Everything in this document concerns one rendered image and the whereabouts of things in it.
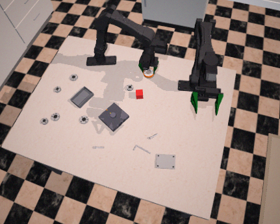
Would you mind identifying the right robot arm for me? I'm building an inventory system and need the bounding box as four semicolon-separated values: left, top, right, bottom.
86;5;168;70

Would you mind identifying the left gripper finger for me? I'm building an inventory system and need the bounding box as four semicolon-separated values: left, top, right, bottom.
190;92;197;114
215;94;223;116

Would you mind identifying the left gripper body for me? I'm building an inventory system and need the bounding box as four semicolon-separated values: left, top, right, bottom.
194;86;223;102

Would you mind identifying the small red block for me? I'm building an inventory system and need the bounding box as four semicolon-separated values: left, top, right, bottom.
136;90;143;99

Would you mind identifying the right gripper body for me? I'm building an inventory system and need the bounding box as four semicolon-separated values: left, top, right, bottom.
139;55;159;68

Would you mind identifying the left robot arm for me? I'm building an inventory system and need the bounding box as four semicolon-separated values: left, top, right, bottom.
178;18;218;92

